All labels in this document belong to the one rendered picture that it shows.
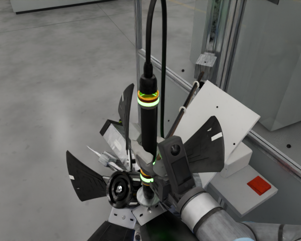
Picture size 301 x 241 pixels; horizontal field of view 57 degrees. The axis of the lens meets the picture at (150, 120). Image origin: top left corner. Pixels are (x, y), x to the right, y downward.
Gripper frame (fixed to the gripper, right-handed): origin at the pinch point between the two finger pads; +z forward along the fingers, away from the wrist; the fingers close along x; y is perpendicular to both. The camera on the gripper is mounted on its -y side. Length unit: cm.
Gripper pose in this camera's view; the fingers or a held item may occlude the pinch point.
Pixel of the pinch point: (143, 137)
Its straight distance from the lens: 68.4
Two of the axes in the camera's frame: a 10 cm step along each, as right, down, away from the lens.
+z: -5.4, -5.6, 6.3
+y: 0.0, 7.5, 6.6
